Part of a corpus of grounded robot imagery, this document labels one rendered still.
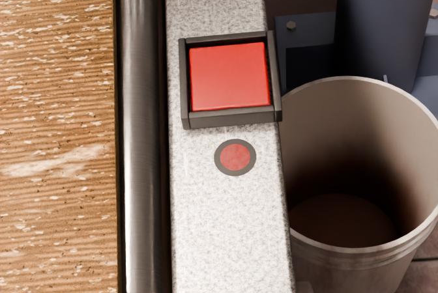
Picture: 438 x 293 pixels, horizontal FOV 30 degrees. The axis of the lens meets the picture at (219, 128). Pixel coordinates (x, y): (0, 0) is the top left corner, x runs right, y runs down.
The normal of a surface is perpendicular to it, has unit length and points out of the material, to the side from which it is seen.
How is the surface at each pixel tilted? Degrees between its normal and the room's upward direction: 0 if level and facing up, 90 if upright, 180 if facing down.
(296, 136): 87
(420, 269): 0
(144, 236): 31
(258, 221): 0
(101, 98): 0
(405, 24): 90
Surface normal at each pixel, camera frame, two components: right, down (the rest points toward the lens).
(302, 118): 0.43, 0.73
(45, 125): -0.07, -0.51
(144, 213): 0.45, -0.48
